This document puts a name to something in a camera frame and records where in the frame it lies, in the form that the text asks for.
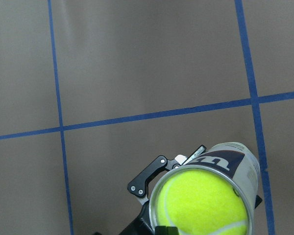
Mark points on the white tennis ball can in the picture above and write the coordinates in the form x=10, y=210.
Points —
x=232, y=161

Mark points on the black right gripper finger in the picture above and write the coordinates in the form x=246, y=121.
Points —
x=166, y=230

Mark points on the yellow tennis ball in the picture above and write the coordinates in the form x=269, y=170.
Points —
x=199, y=202

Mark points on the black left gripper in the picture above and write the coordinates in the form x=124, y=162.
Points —
x=139, y=188

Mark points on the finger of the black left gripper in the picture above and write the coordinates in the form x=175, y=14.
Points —
x=195, y=154

